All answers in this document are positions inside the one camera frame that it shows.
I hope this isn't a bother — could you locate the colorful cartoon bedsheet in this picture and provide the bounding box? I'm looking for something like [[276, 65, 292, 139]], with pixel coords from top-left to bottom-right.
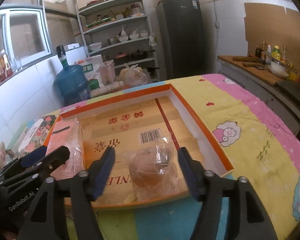
[[5, 73, 300, 240]]

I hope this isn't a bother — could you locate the sliding window frame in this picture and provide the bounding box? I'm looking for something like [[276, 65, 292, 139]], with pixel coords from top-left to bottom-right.
[[0, 8, 51, 68]]

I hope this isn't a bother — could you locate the cardboard sheet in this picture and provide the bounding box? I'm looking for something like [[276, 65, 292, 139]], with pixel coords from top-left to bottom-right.
[[244, 3, 300, 72]]

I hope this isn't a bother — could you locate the plastic bag of food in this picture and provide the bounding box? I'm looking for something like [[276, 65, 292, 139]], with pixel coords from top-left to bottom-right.
[[119, 63, 149, 88]]

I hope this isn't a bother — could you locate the white sack with green label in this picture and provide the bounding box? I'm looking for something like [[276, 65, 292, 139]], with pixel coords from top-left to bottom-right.
[[75, 55, 103, 86]]

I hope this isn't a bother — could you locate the wooden counter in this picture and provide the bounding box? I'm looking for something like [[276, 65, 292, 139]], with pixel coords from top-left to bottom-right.
[[217, 55, 300, 87]]

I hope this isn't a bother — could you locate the metal shelf rack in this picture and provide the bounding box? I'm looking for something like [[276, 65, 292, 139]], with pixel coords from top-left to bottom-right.
[[77, 0, 160, 82]]

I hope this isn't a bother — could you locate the yellow oil bottle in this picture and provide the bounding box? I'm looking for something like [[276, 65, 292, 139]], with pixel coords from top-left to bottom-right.
[[271, 45, 281, 61]]

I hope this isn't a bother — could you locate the brown puff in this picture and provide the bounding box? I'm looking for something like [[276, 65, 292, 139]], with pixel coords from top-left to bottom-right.
[[123, 135, 179, 202]]

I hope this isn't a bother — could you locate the black refrigerator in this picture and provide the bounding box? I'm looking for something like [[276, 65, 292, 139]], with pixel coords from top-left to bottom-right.
[[156, 0, 207, 79]]

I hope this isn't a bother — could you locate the pink plastic bin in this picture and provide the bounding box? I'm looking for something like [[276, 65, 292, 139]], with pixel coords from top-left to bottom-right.
[[99, 60, 116, 85]]

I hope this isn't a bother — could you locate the pink plush bunny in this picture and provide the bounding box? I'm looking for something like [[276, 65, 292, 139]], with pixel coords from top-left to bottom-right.
[[0, 141, 7, 169]]

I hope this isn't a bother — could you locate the floral tissue box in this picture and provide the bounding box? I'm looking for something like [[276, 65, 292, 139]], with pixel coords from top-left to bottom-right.
[[14, 114, 57, 158]]

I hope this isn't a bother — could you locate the white bowl on counter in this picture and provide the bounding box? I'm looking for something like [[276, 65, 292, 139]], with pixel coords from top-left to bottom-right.
[[269, 61, 289, 78]]

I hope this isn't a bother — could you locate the pink pouch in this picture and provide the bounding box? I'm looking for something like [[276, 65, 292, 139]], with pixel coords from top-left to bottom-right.
[[46, 118, 85, 180]]

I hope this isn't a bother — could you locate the orange gold shallow box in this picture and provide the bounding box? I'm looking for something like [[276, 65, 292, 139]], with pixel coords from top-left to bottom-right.
[[43, 83, 235, 209]]

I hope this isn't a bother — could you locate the blue water jug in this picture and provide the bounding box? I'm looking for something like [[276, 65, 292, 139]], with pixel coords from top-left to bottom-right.
[[55, 45, 91, 106]]

